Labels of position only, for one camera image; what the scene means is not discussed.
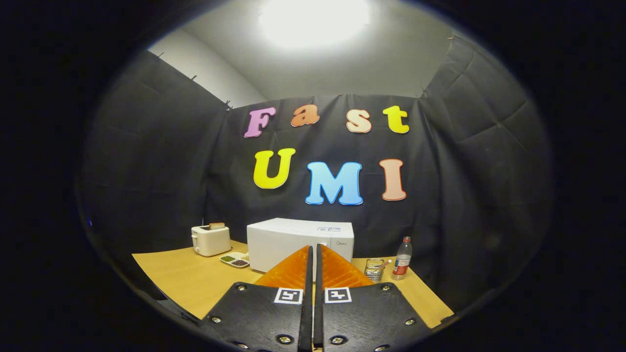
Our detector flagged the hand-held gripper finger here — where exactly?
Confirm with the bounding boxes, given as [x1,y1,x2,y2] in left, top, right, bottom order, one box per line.
[200,244,313,352]
[313,243,433,352]

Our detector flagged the white toaster oven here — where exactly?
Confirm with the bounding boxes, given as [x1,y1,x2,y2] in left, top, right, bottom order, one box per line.
[246,218,355,282]

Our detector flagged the cream toaster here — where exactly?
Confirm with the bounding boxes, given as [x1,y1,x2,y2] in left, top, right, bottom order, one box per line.
[191,225,232,257]

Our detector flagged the white divided bean dish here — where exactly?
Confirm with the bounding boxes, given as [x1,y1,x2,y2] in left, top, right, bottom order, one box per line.
[220,252,250,268]

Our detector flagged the clear plastic water bottle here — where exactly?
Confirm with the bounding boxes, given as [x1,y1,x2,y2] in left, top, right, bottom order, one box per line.
[391,237,413,281]

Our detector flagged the black backdrop cloth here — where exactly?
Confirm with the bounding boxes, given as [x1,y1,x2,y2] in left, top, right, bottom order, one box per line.
[78,37,556,313]

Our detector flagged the ceiling light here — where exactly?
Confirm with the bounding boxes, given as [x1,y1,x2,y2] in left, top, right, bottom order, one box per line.
[258,0,371,48]

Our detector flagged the metal wire basket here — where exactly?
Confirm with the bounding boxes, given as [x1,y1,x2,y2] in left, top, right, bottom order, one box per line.
[364,258,387,283]

